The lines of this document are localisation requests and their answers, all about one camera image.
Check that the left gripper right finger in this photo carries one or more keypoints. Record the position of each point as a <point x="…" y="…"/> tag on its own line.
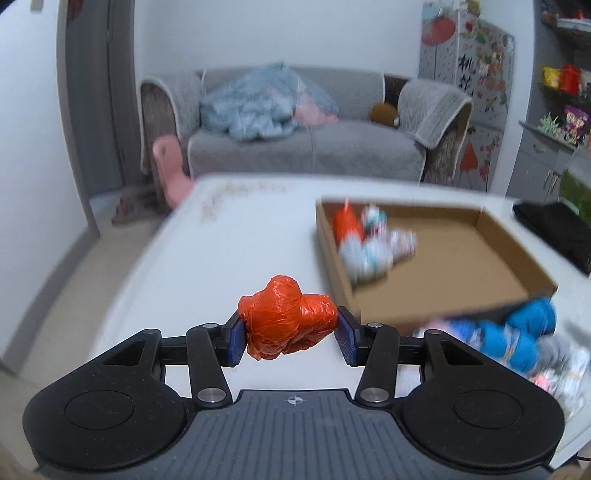
<point x="374" y="347"/>

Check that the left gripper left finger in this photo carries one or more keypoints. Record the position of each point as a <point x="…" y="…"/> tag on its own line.
<point x="210" y="347"/>

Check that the orange plastic bundle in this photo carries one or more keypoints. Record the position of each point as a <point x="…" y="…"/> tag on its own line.
<point x="281" y="320"/>
<point x="346" y="225"/>

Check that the white green sock bundle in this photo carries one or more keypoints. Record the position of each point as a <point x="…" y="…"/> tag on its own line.
<point x="374" y="221"/>

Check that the blue sock bundle beige stripes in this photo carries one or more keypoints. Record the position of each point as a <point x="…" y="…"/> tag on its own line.
<point x="508" y="345"/>

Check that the blue sock bundle dark band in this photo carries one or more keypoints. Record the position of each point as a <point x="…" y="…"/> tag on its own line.
<point x="536" y="318"/>

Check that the grey sock bundle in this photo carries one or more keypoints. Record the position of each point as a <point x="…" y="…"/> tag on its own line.
<point x="561" y="354"/>

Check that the white striped sock bundle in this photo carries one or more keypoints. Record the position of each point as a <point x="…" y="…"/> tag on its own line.
<point x="565" y="386"/>

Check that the pink fluffy bird toy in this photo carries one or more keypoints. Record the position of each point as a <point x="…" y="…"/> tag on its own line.
<point x="462" y="329"/>

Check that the brown cardboard box tray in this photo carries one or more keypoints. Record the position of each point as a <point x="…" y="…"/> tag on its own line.
<point x="467" y="265"/>

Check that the brown floor mat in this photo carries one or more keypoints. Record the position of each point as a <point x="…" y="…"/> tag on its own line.
<point x="138" y="203"/>

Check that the pink plastic stool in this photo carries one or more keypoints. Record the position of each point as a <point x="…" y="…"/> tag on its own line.
<point x="175" y="183"/>

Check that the grey sofa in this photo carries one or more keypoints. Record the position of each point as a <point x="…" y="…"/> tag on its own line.
<point x="434" y="119"/>

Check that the black knit hat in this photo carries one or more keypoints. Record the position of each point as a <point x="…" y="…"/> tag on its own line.
<point x="559" y="227"/>

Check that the brown plush toy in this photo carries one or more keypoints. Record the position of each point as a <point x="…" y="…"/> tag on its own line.
<point x="385" y="114"/>

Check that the pink clothing on sofa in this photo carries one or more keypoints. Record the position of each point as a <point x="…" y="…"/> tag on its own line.
<point x="309" y="115"/>

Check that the light blue blanket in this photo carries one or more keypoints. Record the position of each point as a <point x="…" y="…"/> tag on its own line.
<point x="259" y="104"/>

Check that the glass fish tank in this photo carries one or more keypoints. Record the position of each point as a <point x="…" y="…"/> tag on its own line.
<point x="575" y="188"/>

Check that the grey shelf cabinet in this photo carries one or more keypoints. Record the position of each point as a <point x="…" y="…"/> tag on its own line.
<point x="542" y="158"/>

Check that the decorated grey refrigerator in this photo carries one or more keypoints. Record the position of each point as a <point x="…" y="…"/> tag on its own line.
<point x="460" y="48"/>

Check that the grey door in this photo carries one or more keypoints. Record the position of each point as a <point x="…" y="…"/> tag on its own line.
<point x="100" y="85"/>

